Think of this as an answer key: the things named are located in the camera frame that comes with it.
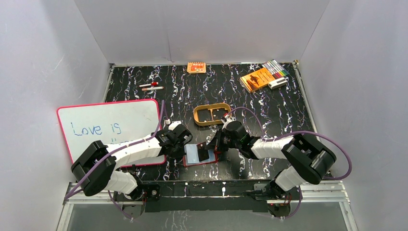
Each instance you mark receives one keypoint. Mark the red leather card holder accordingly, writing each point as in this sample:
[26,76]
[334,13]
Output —
[191,159]

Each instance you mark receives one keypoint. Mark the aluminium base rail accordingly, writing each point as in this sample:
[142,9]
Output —
[223,205]

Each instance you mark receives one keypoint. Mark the orange yellow book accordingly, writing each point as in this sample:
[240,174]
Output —
[256,80]

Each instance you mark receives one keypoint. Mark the tan oval tray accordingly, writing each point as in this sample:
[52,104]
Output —
[203,114]

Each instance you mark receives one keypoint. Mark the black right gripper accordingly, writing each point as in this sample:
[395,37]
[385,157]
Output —
[216,141]

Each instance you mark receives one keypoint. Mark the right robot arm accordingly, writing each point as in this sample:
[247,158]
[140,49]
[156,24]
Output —
[309,159]

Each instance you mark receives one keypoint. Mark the black vip card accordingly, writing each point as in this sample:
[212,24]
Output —
[202,152]
[219,113]

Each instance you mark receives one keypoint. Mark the red capped white marker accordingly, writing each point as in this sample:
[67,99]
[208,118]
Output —
[153,84]

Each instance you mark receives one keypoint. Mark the pack of coloured markers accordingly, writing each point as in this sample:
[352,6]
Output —
[275,68]

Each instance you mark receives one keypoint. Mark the small orange spiral notepad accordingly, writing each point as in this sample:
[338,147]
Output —
[196,67]

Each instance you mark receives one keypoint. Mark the orange capped white marker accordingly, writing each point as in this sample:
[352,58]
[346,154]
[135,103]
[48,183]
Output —
[152,88]

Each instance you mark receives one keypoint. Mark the white stapler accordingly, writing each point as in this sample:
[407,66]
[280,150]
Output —
[277,83]

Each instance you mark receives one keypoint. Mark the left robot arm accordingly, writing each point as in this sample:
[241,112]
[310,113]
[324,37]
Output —
[97,169]

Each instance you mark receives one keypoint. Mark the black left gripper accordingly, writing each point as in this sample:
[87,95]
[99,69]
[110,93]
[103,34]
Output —
[178,147]

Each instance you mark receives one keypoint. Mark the pink framed whiteboard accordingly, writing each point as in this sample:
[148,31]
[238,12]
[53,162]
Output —
[112,123]

